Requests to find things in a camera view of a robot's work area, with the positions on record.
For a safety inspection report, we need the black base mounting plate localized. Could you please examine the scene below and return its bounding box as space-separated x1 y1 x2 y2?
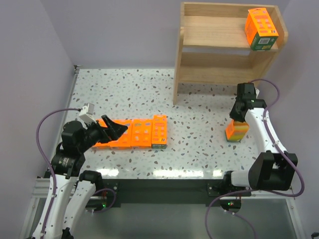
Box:
84 178 252 209

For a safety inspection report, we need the orange sponge box wide left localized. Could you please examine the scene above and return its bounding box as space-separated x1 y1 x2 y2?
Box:
93 119 133 149

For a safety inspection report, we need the wooden shelf unit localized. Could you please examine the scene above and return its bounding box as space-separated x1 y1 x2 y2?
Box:
173 2 288 104

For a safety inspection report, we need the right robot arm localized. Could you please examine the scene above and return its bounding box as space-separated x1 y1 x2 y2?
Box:
223 83 298 193

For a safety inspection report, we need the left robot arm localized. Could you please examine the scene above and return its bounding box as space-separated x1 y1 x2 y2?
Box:
31 113 128 239

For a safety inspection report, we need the orange sponge box wide middle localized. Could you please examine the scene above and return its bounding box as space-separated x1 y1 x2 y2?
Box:
131 119 153 149

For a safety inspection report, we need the orange sponge box narrow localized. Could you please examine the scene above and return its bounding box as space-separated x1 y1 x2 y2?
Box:
151 115 167 149
225 120 249 142

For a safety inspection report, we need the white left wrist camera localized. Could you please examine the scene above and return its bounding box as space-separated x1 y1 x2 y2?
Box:
79 103 95 124

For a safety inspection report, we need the orange sponge box wide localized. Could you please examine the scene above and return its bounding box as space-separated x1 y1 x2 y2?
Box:
93 119 133 149
131 119 153 149

